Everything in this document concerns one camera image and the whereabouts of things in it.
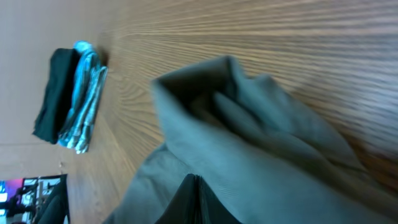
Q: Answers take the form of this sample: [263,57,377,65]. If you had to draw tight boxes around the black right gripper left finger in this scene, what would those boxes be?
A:
[155,174,197,224]

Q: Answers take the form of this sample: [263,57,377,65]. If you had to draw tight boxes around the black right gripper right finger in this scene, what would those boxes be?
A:
[195,175,241,224]

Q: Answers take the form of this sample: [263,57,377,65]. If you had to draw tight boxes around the grey shorts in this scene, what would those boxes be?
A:
[106,56,397,223]

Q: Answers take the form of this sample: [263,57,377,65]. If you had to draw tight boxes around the dark monitor and clutter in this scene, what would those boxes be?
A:
[1,174,70,223]

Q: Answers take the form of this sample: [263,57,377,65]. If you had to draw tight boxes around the folded blue jeans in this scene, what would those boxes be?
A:
[58,40,108,154]

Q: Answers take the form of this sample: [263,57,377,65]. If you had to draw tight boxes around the folded black garment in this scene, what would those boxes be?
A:
[32,49,80,144]

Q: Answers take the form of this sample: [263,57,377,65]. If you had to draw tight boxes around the brown cardboard backdrop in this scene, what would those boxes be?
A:
[0,0,125,181]

